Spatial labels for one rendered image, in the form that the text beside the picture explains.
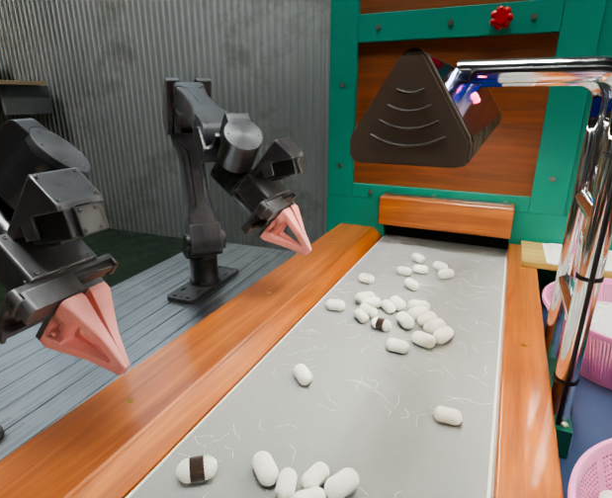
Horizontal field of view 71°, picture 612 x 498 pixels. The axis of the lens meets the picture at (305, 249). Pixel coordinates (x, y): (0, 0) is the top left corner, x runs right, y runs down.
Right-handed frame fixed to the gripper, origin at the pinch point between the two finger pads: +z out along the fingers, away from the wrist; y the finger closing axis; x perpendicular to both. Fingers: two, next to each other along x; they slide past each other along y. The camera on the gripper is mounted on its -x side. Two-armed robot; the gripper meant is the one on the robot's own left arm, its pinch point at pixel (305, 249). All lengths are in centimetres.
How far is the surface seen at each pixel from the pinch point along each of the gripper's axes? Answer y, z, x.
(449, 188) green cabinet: 49, 10, -12
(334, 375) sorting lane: -14.3, 15.7, 1.7
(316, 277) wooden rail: 10.2, 4.2, 8.6
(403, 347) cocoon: -5.9, 20.2, -3.9
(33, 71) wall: 198, -292, 190
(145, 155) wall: 204, -167, 169
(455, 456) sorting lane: -21.6, 27.9, -8.7
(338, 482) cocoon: -31.4, 19.8, -4.4
